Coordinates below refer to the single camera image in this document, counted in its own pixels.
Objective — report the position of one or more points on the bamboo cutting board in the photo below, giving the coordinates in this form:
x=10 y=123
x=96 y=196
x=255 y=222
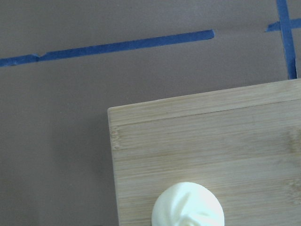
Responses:
x=243 y=144

